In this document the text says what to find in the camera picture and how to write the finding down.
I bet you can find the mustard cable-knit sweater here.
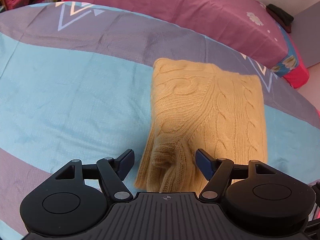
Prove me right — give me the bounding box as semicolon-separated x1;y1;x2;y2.
135;58;268;193

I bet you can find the grey and teal bedspread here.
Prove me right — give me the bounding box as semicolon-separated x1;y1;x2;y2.
1;2;319;239

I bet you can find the red bed sheet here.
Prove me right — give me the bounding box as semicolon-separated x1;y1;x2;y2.
283;35;310;89

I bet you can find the pink floral quilt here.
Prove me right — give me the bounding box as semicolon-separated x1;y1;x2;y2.
64;0;289;76

